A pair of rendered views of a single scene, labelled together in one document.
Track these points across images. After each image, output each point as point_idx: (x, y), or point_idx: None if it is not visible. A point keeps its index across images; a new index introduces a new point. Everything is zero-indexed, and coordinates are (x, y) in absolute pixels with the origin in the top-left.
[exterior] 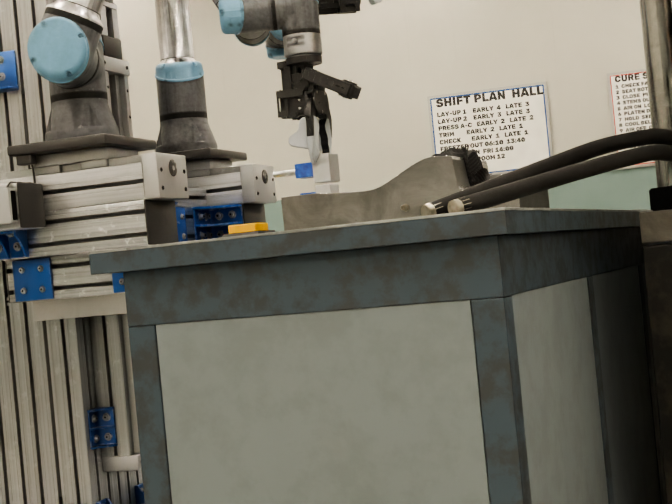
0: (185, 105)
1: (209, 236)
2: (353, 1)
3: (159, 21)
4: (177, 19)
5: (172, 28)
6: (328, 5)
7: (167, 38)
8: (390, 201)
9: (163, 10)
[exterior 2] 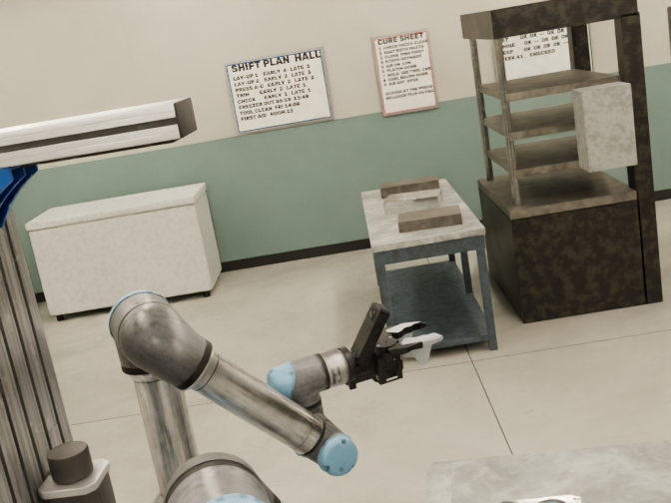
0: None
1: None
2: (393, 367)
3: (155, 451)
4: (181, 448)
5: (176, 461)
6: (363, 376)
7: (170, 474)
8: None
9: (160, 439)
